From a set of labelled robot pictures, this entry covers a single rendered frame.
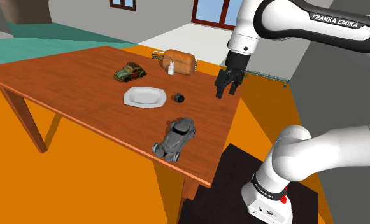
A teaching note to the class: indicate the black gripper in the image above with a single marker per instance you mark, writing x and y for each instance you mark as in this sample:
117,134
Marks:
236,64

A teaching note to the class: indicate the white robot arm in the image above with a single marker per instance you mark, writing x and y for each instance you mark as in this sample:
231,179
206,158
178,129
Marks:
296,155

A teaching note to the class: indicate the small black round object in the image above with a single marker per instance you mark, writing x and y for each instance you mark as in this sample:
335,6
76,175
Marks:
179,98

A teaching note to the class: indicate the brown bread loaf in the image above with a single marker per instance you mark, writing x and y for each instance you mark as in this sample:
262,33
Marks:
181,62

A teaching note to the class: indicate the small white bottle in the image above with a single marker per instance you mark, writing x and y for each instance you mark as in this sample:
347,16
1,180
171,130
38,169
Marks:
171,69

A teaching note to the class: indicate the grey toy car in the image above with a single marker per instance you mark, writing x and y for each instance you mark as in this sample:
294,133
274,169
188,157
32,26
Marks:
174,139

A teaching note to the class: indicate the white plate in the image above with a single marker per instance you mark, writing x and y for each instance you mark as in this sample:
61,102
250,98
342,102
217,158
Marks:
145,97

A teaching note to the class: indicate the green rusty toy car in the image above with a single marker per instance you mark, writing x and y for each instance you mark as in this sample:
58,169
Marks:
129,72

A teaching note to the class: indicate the dark robot stand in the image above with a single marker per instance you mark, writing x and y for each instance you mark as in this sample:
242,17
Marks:
222,192

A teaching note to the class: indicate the small red framed window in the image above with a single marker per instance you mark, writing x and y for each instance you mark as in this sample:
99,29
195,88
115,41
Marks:
122,4

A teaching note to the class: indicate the brown wooden table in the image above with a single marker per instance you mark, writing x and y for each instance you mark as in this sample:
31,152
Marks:
79,83

